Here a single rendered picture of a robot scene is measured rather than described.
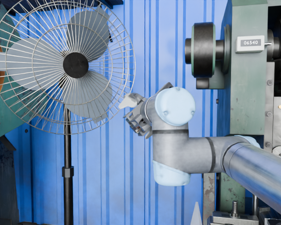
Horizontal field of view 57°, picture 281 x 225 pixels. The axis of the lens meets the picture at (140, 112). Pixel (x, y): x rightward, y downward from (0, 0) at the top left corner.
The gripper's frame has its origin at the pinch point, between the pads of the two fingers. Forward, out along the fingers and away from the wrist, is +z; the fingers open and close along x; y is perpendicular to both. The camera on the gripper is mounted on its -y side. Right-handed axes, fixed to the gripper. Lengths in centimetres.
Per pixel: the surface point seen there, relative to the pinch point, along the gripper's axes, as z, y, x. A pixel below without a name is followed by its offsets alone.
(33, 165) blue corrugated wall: 176, 64, -11
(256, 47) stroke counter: -21.9, -31.1, 5.4
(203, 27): -7.8, -32.1, -8.0
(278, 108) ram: -15.9, -29.3, 25.1
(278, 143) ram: -14.5, -22.8, 33.1
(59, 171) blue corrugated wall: 161, 50, 7
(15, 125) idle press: 79, 40, -34
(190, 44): -2.9, -27.4, -6.3
